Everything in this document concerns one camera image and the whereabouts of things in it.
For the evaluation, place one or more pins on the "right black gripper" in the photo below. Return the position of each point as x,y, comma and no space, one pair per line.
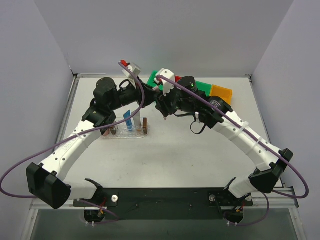
164,105

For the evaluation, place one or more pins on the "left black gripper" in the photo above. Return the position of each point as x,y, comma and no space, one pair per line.
146,89

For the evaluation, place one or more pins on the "blue toothpaste tube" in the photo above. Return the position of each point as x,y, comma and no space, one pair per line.
128,121

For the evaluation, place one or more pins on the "pink cup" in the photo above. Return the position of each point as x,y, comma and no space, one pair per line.
107,132

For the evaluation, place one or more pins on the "clear rack with brown ends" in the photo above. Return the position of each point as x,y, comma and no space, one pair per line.
129,129

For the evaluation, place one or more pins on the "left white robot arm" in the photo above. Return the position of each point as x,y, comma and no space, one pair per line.
45,180

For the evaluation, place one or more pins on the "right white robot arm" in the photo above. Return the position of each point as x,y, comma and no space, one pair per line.
268,159

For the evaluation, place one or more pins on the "clear textured acrylic tray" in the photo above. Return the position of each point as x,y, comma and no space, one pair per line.
120,131

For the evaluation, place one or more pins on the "red bin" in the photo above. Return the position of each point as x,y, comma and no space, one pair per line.
178,78

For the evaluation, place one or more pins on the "green bin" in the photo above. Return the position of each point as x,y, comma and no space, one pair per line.
205,87
152,81

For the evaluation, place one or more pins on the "far green bin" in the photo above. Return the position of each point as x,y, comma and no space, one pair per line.
152,81

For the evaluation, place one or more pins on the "yellow bin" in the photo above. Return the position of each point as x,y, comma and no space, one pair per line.
222,92

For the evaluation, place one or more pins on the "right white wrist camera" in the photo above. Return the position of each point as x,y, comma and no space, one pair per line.
161,78

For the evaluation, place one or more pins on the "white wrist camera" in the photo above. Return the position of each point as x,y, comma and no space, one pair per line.
134,69
161,78

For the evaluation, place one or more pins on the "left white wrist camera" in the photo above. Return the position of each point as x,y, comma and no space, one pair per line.
134,69

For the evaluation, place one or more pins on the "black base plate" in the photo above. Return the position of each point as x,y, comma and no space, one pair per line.
169,213

